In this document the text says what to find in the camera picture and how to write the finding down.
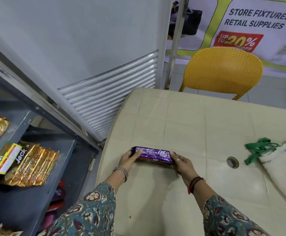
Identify purple snack packet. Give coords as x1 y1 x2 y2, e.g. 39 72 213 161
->
52 188 66 202

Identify black red thread bracelet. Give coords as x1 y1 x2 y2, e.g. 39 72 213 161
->
188 177 207 195

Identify beige plastic table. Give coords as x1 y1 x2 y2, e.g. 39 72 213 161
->
95 88 286 236

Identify row of gold brown packs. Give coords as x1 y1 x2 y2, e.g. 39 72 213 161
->
0 223 23 236

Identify person's right hand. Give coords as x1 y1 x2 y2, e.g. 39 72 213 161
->
170 151 200 182

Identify pink snack packet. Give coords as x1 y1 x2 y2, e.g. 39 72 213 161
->
41 211 58 231

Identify yellow plastic chair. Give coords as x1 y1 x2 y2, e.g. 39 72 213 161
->
179 47 264 101

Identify person's left forearm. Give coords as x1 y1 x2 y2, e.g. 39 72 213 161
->
37 173 126 236

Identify white standing air conditioner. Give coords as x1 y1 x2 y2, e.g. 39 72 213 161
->
0 0 172 145

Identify cream cloth bag green handles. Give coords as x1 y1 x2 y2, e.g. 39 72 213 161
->
244 137 286 214

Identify purple biscuit packet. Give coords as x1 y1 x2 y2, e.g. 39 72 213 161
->
131 146 175 161
139 156 176 166

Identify grey metal shelf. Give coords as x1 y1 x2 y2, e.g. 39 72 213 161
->
0 39 102 236

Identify metal pole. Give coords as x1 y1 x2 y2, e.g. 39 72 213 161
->
164 0 190 90

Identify silver wristwatch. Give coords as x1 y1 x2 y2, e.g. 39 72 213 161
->
112 166 129 183

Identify row of Krack Jack packets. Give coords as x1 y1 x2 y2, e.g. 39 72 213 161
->
4 142 60 187

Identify green white promotional banner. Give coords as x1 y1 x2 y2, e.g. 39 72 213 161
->
165 0 286 76

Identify person's left hand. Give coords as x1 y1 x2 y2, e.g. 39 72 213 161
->
118 149 144 174

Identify person's right forearm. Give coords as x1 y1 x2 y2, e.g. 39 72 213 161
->
190 179 271 236

